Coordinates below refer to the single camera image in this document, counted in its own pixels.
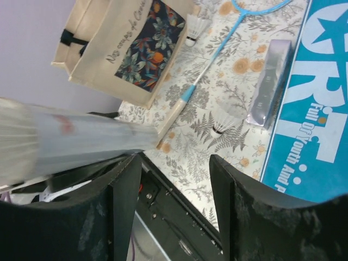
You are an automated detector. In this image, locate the floral tablecloth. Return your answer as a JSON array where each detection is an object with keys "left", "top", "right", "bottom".
[{"left": 120, "top": 1, "right": 307, "bottom": 226}]

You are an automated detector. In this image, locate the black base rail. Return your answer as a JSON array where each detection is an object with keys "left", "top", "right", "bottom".
[{"left": 129, "top": 153, "right": 224, "bottom": 260}]

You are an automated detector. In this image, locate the white shuttlecock black base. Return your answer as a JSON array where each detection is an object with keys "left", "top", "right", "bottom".
[{"left": 185, "top": 14, "right": 210, "bottom": 47}]

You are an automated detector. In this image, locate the cream canvas tote bag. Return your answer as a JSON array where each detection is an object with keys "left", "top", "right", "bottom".
[{"left": 52, "top": 1, "right": 194, "bottom": 108}]

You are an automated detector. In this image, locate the blue badminton racket cover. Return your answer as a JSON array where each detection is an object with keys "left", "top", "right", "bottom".
[{"left": 260, "top": 1, "right": 347, "bottom": 203}]

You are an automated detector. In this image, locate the blue racket left side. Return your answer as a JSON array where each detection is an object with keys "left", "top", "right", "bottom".
[{"left": 158, "top": 1, "right": 290, "bottom": 143}]

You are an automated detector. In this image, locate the clear plastic grip box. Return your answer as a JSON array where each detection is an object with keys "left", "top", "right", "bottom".
[{"left": 246, "top": 39, "right": 291, "bottom": 129}]

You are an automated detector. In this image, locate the white shuttlecock near box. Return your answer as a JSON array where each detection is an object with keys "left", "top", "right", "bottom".
[{"left": 210, "top": 103, "right": 247, "bottom": 139}]

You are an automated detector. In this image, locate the white shuttlecock tube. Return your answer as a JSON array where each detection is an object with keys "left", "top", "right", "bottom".
[{"left": 1, "top": 98, "right": 158, "bottom": 185}]

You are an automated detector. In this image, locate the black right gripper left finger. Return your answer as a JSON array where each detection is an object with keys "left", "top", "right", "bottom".
[{"left": 1, "top": 154, "right": 142, "bottom": 260}]

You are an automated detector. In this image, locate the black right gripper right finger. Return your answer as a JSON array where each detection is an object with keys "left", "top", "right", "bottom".
[{"left": 209, "top": 154, "right": 347, "bottom": 260}]

